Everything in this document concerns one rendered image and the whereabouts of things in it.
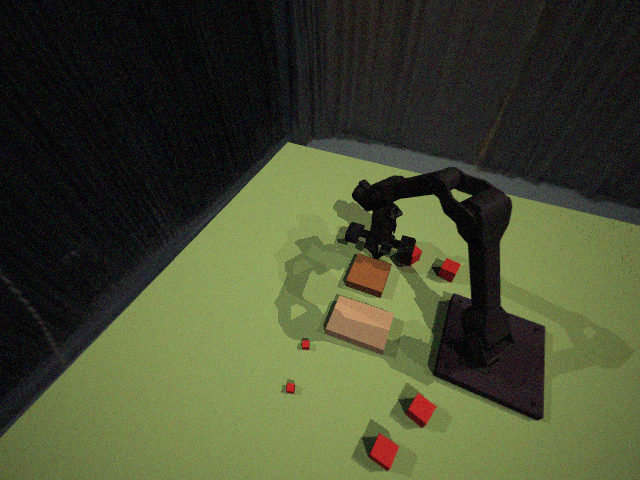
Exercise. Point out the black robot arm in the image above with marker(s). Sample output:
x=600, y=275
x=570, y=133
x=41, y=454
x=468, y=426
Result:
x=481, y=221

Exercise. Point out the tan rectangular board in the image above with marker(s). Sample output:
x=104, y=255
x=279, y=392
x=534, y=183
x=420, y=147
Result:
x=360, y=324

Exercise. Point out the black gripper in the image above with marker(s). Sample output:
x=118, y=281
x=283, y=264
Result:
x=383, y=237

